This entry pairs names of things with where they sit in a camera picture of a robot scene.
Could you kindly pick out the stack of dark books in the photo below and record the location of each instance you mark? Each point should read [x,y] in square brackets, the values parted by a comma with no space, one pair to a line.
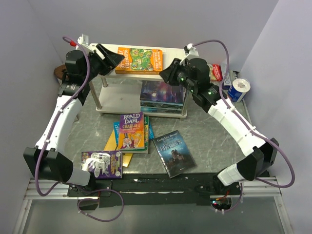
[160,97]

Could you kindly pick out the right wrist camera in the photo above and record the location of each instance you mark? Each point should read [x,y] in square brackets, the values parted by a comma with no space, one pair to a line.
[190,53]

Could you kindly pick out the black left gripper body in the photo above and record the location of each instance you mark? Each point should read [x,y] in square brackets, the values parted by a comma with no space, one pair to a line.
[95,62]

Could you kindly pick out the red game box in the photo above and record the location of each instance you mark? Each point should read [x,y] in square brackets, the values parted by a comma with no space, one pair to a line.
[215,72]

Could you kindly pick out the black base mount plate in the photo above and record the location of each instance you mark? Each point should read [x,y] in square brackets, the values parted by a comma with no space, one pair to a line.
[157,189]

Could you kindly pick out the blue white box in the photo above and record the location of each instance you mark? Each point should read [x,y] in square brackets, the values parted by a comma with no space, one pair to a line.
[227,82]

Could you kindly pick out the dark Wuthering Heights book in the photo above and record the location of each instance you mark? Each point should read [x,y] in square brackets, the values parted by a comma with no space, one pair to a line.
[174,153]

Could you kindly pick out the brown twine spool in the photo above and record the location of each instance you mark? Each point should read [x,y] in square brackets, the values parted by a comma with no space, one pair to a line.
[60,73]

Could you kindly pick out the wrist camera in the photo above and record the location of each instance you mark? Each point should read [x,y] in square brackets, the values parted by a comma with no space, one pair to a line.
[83,41]
[190,53]

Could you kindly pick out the orange Treehouse book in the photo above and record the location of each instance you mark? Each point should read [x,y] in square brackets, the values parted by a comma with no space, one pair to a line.
[140,61]

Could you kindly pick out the yellow book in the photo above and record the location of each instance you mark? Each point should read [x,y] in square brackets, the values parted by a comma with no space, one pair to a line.
[111,145]

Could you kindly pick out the green 104-Storey Treehouse book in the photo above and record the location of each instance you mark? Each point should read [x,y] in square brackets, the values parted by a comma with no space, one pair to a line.
[139,151]

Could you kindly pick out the blue 26-Storey Treehouse book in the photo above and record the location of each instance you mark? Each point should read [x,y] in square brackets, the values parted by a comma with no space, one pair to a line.
[117,131]

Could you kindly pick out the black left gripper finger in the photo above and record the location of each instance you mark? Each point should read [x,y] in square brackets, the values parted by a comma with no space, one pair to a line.
[110,58]
[108,68]

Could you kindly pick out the Charlie Chocolate Factory book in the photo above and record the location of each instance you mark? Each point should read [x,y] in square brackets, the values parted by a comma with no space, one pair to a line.
[131,132]

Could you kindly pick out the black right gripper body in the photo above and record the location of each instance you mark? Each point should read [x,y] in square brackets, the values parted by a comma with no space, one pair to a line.
[181,71]

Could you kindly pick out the purple comic book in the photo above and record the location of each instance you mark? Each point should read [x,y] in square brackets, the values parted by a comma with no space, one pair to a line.
[103,164]

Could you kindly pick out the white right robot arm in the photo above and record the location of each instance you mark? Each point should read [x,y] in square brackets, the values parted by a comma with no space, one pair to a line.
[259,155]

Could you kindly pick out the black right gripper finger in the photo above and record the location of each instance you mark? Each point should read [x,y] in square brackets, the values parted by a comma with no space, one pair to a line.
[170,71]
[170,79]

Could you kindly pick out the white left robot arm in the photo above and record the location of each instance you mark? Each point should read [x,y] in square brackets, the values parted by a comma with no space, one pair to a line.
[46,160]

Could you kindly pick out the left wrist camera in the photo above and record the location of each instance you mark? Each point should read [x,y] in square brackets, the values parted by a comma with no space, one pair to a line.
[83,41]

